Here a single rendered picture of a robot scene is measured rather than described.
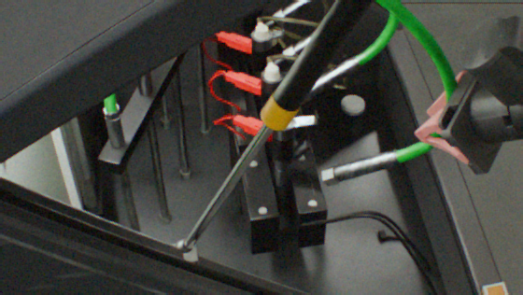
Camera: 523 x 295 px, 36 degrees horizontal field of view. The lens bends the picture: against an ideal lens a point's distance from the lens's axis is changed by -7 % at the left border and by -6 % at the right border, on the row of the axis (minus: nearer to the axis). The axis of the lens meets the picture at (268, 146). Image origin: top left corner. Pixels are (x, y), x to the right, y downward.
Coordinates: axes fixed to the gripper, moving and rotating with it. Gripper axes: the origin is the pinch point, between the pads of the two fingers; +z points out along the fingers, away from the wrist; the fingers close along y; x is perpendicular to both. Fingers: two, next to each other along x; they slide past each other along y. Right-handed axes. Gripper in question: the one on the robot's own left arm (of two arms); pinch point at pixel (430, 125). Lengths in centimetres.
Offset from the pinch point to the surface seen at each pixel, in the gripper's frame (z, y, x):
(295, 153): 22.8, 2.3, -1.2
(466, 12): 140, -138, 75
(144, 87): 29.7, 6.6, -20.0
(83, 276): -8.5, 35.9, -23.2
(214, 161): 52, -1, 1
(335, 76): 21.3, -8.8, -3.1
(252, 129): 24.3, 3.2, -7.1
